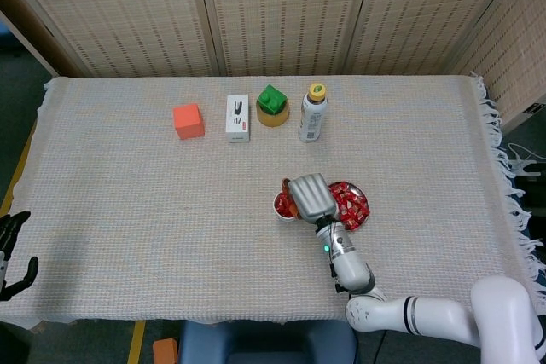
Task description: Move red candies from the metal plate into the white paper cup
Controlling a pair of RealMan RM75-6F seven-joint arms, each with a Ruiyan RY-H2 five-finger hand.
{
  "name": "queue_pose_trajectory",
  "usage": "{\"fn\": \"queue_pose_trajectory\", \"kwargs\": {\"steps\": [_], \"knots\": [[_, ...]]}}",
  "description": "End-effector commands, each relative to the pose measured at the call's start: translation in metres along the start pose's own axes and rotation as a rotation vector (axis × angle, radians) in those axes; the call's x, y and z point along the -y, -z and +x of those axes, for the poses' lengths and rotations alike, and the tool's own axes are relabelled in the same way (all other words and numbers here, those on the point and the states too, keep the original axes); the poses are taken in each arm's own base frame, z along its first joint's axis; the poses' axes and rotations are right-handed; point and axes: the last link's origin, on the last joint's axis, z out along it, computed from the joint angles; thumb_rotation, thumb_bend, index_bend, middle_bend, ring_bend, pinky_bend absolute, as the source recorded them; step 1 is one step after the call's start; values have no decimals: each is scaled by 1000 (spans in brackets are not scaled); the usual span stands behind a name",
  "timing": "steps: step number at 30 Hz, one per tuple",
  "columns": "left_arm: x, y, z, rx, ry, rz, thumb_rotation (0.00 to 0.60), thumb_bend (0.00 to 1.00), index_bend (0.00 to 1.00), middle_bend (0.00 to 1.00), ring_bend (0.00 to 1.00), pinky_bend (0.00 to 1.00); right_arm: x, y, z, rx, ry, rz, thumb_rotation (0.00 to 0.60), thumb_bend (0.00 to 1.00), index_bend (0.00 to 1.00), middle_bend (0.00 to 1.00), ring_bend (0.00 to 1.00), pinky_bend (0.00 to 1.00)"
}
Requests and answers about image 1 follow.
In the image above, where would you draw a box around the yellow tape roll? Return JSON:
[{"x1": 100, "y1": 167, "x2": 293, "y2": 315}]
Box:
[{"x1": 255, "y1": 97, "x2": 291, "y2": 128}]

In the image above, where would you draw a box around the green toy brick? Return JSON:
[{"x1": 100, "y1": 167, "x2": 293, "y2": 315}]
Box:
[{"x1": 257, "y1": 84, "x2": 288, "y2": 116}]

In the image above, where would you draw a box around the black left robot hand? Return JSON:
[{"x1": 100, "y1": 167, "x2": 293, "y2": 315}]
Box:
[{"x1": 0, "y1": 210, "x2": 39, "y2": 302}]

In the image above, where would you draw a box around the round metal plate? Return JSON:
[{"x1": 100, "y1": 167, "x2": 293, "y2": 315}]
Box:
[{"x1": 327, "y1": 180, "x2": 371, "y2": 233}]

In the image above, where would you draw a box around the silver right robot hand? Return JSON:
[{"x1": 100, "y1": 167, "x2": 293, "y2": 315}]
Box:
[{"x1": 280, "y1": 171, "x2": 340, "y2": 225}]

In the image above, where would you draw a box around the red candy pile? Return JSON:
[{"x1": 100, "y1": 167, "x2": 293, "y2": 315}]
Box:
[{"x1": 328, "y1": 182, "x2": 370, "y2": 232}]

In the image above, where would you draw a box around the white floor cable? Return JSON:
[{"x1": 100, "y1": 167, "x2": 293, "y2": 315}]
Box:
[{"x1": 506, "y1": 142, "x2": 541, "y2": 177}]

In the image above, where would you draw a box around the white stapler box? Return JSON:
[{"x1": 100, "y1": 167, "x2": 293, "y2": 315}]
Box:
[{"x1": 225, "y1": 94, "x2": 252, "y2": 144}]

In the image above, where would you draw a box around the orange cube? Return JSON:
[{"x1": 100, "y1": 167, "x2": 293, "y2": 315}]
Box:
[{"x1": 172, "y1": 102, "x2": 206, "y2": 141}]

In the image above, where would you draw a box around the beige woven tablecloth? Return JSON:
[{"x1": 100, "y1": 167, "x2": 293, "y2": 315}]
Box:
[{"x1": 0, "y1": 73, "x2": 546, "y2": 332}]

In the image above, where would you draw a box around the white bottle yellow cap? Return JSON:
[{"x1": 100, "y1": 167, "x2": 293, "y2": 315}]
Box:
[{"x1": 297, "y1": 83, "x2": 329, "y2": 144}]

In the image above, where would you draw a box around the woven folding screen panel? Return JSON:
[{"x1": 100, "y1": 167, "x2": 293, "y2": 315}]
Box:
[
  {"x1": 195, "y1": 0, "x2": 379, "y2": 78},
  {"x1": 0, "y1": 0, "x2": 225, "y2": 78},
  {"x1": 343, "y1": 0, "x2": 528, "y2": 77},
  {"x1": 447, "y1": 0, "x2": 546, "y2": 130},
  {"x1": 0, "y1": 0, "x2": 86, "y2": 78}
]

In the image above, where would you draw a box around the orange floor block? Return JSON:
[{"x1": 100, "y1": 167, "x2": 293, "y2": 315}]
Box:
[{"x1": 152, "y1": 338, "x2": 179, "y2": 364}]

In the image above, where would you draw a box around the white paper cup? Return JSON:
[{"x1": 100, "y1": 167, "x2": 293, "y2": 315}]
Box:
[{"x1": 273, "y1": 191, "x2": 299, "y2": 222}]

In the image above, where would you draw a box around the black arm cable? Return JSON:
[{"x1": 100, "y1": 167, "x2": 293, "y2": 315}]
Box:
[{"x1": 370, "y1": 329, "x2": 389, "y2": 364}]

